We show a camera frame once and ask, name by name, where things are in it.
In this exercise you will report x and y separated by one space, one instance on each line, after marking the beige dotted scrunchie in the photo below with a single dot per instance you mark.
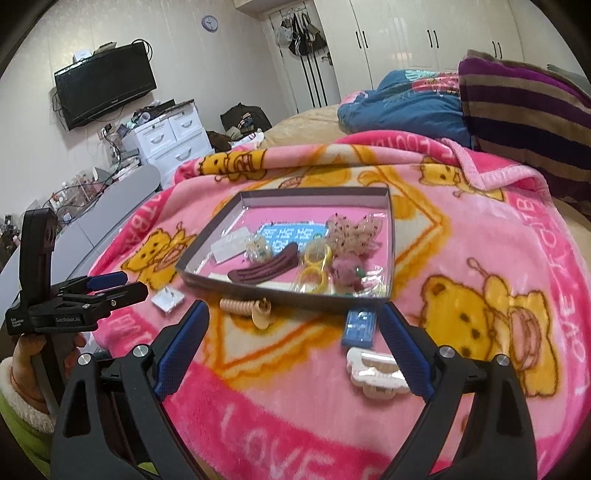
346 235

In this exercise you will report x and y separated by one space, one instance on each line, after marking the person's left hand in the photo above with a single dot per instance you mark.
23 369

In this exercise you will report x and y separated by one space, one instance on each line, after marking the hanging bags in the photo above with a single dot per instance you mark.
302 34

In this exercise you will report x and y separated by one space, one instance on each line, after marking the black wall television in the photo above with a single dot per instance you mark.
104 85

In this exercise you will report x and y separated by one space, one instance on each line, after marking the purple wall clock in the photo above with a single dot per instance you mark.
210 23

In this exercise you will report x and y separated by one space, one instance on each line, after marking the dark bag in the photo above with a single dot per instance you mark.
244 120

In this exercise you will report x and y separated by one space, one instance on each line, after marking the person's left forearm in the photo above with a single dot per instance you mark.
18 429

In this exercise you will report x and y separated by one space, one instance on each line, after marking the white hair claw clip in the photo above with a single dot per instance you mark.
369 376

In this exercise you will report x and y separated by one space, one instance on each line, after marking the purple striped blanket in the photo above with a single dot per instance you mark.
521 120

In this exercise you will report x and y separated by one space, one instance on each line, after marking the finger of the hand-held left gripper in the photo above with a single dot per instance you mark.
129 291
111 279

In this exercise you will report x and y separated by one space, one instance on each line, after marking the pink printed bear blanket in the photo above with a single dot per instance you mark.
461 230

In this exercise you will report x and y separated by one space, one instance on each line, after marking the grey bed footboard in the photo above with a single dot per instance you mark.
115 198

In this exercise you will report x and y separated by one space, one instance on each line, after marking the pearl ball hair clip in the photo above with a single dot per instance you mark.
257 251

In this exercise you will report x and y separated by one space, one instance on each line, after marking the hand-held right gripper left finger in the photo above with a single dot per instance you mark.
180 357

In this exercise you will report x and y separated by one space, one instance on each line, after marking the white earring card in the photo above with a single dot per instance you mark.
167 300

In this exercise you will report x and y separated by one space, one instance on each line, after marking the small blue box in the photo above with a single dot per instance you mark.
359 328

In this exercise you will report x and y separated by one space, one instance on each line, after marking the blue printed quilt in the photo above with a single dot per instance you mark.
406 108

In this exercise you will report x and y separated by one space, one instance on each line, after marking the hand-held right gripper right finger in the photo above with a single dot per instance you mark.
406 353

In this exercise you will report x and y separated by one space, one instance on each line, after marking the white door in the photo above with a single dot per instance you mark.
323 78

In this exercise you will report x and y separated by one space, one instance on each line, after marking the red bead earrings packet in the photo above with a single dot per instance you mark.
228 247

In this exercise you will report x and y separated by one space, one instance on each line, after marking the brown banana hair clip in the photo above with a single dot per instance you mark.
263 273

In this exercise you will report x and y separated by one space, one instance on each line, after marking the white wardrobe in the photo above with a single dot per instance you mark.
415 37

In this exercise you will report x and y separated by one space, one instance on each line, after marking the yellow hair rings packet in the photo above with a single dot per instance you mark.
323 259

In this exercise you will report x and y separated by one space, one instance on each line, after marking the beige bedsheet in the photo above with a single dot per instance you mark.
309 124

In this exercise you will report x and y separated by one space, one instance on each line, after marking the shallow grey cardboard box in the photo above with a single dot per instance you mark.
277 219

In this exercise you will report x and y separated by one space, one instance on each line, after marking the white drawer chest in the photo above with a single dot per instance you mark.
180 138

